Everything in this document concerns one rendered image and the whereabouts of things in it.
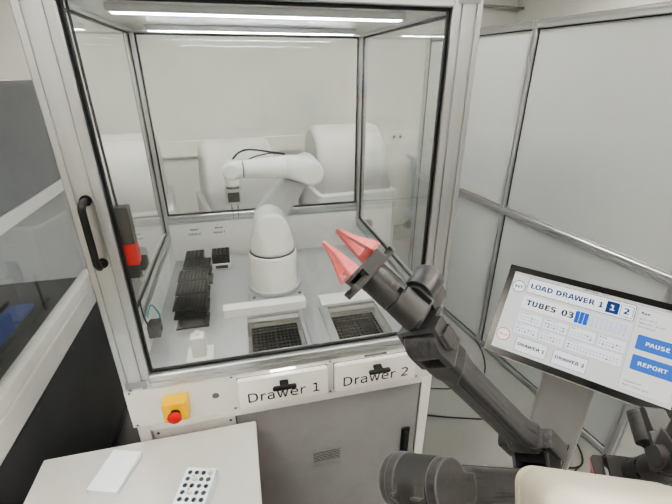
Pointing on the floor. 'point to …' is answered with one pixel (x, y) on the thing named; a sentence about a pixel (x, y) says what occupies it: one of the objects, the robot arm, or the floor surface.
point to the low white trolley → (160, 470)
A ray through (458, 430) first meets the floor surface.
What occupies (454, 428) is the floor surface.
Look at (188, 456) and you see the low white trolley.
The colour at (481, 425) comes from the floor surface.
